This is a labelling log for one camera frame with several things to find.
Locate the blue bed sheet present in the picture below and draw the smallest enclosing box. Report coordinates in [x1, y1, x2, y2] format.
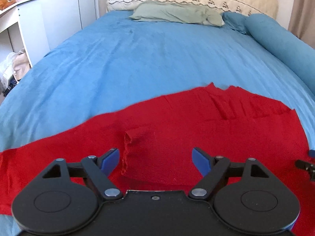
[1, 11, 314, 150]

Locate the green pillow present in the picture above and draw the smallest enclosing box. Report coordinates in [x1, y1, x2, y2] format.
[130, 0, 225, 27]

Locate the white shelf unit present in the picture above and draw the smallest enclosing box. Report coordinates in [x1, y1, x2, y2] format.
[1, 0, 50, 67]

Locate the blue rolled blanket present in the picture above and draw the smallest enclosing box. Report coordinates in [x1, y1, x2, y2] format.
[222, 12, 314, 93]

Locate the white wardrobe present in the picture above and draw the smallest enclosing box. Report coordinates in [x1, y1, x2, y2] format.
[40, 0, 107, 50]

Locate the red cloth garment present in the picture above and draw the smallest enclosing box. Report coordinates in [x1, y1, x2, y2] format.
[1, 84, 314, 235]

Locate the beige curtain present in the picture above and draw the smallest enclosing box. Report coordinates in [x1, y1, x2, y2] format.
[288, 0, 315, 49]

